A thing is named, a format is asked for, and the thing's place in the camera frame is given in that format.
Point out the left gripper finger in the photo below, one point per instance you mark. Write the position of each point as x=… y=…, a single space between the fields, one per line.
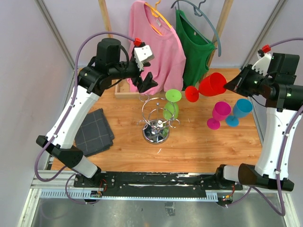
x=142 y=89
x=148 y=82

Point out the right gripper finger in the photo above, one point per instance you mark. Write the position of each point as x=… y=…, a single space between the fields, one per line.
x=238 y=80
x=229 y=86

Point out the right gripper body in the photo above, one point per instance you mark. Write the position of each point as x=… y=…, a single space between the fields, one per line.
x=254 y=82

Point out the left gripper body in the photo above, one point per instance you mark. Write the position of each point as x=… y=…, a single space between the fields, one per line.
x=129 y=69

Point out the red wine glass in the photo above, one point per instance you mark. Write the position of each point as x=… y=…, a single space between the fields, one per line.
x=210 y=86

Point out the blue wine glass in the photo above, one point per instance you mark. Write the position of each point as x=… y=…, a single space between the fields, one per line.
x=240 y=110

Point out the pink wine glass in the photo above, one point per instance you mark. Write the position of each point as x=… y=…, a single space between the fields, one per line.
x=220 y=112

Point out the green wine glass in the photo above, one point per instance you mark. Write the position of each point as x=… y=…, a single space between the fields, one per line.
x=172 y=101

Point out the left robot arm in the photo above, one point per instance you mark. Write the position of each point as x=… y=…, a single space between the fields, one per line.
x=92 y=81

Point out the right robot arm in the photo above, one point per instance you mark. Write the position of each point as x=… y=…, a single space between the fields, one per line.
x=272 y=77

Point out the chrome wine glass rack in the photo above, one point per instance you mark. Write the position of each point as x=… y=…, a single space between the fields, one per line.
x=157 y=124

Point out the wooden clothes rack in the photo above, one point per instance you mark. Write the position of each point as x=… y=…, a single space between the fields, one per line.
x=115 y=15

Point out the pink t-shirt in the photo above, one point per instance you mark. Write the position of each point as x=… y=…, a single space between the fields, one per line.
x=168 y=64

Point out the green tank top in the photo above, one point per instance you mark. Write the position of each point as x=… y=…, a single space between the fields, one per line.
x=197 y=50

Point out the orange clothes hanger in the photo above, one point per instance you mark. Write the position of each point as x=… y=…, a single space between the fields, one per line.
x=157 y=14

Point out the dark grey checked cloth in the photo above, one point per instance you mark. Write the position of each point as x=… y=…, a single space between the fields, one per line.
x=94 y=135

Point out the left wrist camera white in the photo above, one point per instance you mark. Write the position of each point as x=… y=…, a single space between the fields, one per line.
x=142 y=53

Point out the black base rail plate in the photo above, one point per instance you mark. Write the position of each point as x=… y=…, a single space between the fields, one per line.
x=152 y=182

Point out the grey slotted cable duct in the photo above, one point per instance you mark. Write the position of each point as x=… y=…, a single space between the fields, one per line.
x=142 y=196

